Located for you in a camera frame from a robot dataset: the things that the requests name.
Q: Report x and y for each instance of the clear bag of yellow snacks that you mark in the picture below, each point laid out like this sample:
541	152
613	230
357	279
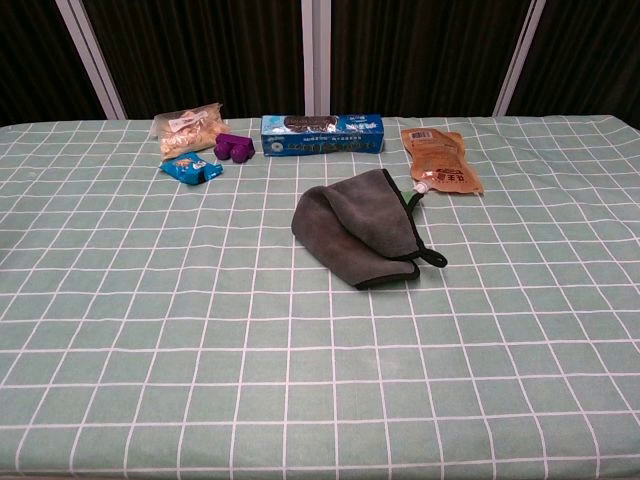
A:
187	131

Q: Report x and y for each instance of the green checked tablecloth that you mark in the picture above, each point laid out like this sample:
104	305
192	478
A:
200	350

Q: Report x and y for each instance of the dark pleated curtain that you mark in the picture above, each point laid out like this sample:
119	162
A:
200	50

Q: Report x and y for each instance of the purple plastic toy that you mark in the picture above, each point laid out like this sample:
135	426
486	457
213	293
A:
235	146

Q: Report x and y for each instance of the white metal frame post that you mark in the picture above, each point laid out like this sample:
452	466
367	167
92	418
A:
520	55
316	55
90	55

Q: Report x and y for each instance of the orange spouted pouch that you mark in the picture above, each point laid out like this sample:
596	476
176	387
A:
440	155

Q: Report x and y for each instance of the small blue snack packet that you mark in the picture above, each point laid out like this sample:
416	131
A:
190	167

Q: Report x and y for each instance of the grey and green towel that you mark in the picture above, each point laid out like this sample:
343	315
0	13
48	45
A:
365	220

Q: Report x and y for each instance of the long blue cookie box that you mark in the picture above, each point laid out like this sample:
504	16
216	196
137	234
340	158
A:
325	135

